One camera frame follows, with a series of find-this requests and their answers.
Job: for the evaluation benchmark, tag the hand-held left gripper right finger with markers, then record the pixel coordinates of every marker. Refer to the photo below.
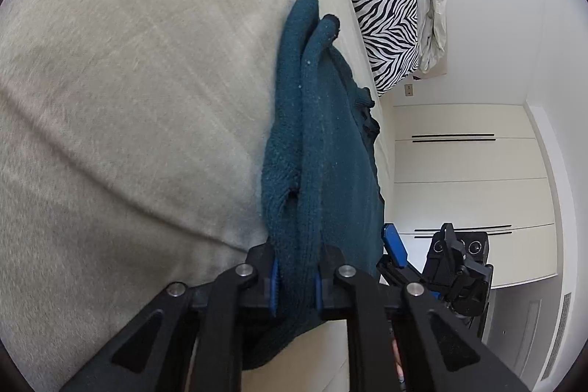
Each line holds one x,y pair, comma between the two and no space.
317,293

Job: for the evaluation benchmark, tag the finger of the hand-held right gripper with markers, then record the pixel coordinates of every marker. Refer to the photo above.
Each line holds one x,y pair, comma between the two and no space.
450,242
393,244

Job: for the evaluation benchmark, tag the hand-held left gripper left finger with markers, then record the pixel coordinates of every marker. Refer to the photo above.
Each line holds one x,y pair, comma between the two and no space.
274,286

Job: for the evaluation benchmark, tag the dark green sweater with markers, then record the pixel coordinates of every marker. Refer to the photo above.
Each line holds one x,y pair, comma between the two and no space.
335,171

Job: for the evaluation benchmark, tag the white wardrobe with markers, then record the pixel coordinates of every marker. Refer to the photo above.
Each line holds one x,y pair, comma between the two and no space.
459,164

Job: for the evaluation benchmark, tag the white vent grille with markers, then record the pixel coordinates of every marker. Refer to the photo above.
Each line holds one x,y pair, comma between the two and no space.
556,337

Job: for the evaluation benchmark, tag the beige bed sheet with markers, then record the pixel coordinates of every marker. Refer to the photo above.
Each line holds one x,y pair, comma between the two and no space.
138,98

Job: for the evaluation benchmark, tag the zebra striped pillow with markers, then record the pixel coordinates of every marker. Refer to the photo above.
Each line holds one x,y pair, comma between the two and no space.
381,11

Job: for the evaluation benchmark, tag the white wall socket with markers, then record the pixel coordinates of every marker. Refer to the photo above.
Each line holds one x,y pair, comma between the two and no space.
408,90

